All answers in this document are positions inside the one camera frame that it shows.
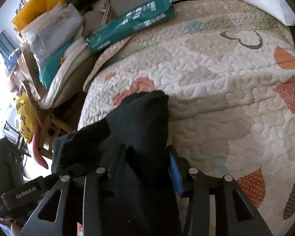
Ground black pants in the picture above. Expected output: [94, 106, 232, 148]
[52, 91, 182, 235]

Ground beige padded lounger cushion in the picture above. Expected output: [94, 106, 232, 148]
[38, 37, 97, 110]

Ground teal folded cloth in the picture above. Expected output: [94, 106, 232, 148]
[39, 40, 73, 90]

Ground clear plastic bedding bag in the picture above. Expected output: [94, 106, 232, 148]
[21, 3, 83, 69]

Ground green long cardboard box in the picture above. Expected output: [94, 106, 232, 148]
[86, 0, 175, 53]

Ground heart pattern quilted bedspread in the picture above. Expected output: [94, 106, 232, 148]
[78, 0, 295, 235]

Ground yellow plastic bag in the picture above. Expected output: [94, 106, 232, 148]
[15, 92, 36, 143]

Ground wooden chair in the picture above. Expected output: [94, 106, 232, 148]
[20, 80, 74, 160]

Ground yellow orange cloth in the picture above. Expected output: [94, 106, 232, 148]
[11, 0, 66, 31]

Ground pink cushion on chair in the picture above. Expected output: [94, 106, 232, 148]
[29, 125, 49, 169]

